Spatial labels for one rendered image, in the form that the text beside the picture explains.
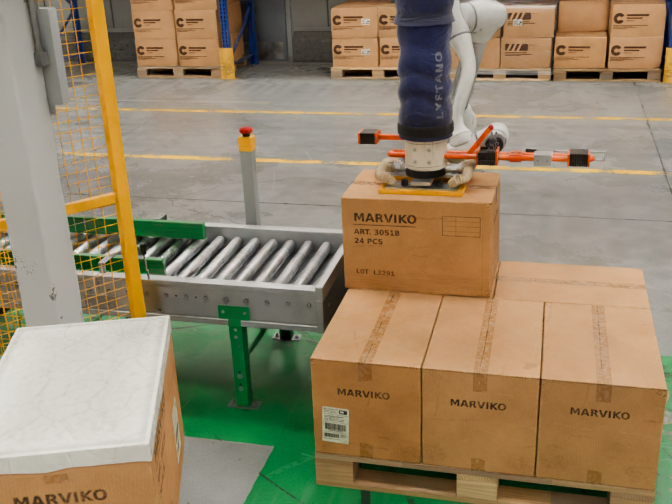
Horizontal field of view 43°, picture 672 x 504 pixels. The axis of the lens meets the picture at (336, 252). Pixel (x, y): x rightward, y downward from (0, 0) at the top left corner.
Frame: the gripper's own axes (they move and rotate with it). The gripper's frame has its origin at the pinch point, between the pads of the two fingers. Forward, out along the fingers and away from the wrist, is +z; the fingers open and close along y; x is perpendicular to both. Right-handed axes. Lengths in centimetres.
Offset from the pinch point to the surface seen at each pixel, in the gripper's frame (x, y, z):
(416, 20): 28, -54, 11
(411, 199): 29.0, 13.4, 19.2
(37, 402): 85, 7, 192
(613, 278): -51, 54, -8
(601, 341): -44, 54, 49
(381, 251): 41, 36, 19
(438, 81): 20.2, -30.7, 7.1
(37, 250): 136, 6, 110
